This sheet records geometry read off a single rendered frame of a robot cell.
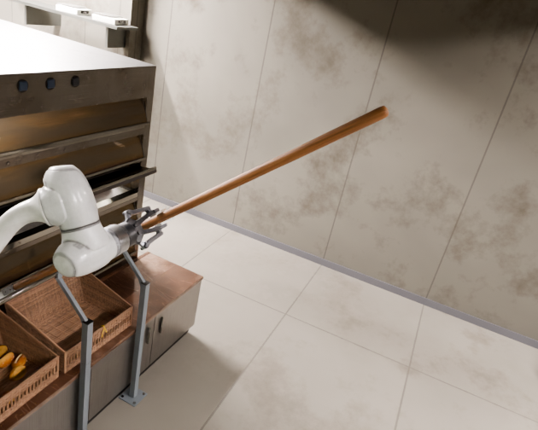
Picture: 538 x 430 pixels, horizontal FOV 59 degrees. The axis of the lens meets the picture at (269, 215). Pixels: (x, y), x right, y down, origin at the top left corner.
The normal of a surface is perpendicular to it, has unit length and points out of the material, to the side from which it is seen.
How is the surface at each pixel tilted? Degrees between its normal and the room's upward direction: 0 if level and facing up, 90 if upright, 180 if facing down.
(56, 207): 78
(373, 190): 90
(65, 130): 70
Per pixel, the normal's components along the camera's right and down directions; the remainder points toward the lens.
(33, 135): 0.90, 0.01
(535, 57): -0.39, 0.31
